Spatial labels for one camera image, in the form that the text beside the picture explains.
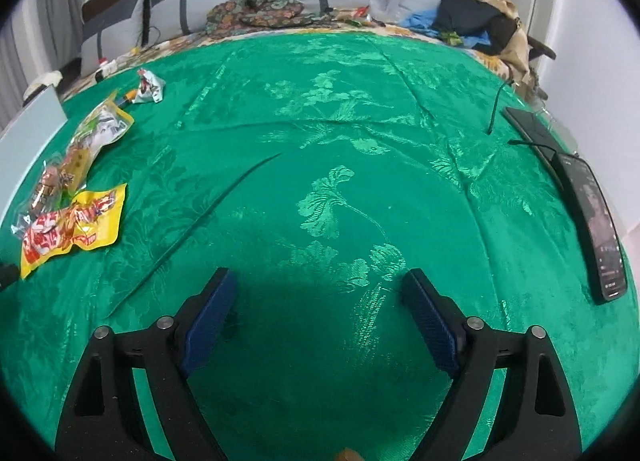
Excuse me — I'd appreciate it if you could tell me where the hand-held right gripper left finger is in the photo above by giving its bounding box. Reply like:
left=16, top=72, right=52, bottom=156
left=55, top=267, right=238, bottom=461

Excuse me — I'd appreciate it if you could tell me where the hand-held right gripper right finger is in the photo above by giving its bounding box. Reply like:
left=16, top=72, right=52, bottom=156
left=401, top=268, right=583, bottom=461

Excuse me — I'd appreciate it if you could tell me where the yellow packet with red label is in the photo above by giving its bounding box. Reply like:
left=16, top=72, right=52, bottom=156
left=20, top=184, right=127, bottom=281

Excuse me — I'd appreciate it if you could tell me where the clear packet of brown meat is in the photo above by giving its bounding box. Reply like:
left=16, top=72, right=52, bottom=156
left=11, top=148, right=93, bottom=239

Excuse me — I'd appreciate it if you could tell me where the white storage box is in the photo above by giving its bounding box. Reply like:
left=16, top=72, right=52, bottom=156
left=0, top=85, right=68, bottom=214

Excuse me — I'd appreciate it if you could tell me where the silver triangular snack packet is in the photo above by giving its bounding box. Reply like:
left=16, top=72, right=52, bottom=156
left=136, top=68, right=166, bottom=104

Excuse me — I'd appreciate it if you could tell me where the black phone with lit screen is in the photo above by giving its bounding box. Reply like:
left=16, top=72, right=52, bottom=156
left=552, top=152, right=628, bottom=303

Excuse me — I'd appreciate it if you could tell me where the white cloth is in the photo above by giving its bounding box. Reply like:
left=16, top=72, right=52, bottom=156
left=23, top=70, right=64, bottom=103

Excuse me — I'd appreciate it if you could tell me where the green patterned blanket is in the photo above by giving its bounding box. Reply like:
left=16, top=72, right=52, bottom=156
left=0, top=28, right=640, bottom=461

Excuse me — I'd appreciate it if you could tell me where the grey curtain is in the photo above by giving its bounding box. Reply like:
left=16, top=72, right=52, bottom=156
left=0, top=0, right=82, bottom=109

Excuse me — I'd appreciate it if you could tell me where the floral bedsheet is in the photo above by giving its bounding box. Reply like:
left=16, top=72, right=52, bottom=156
left=60, top=16, right=523, bottom=102

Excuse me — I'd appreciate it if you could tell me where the pile of dark clothes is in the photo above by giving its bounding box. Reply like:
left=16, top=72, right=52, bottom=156
left=460, top=0, right=540, bottom=92

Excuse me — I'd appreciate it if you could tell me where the dark wooden chair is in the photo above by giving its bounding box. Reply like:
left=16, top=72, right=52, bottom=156
left=527, top=36, right=557, bottom=61

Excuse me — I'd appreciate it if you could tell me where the blue cloth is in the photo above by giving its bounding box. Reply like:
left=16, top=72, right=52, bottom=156
left=400, top=11, right=496, bottom=49

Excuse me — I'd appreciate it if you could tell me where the black bag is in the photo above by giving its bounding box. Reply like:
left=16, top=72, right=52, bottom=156
left=432, top=0, right=518, bottom=54

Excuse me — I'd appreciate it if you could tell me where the floral patterned garment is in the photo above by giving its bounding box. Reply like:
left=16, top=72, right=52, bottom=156
left=207, top=0, right=306, bottom=34

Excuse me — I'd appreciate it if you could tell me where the black cable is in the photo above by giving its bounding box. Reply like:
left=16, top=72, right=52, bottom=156
left=487, top=81, right=511, bottom=135

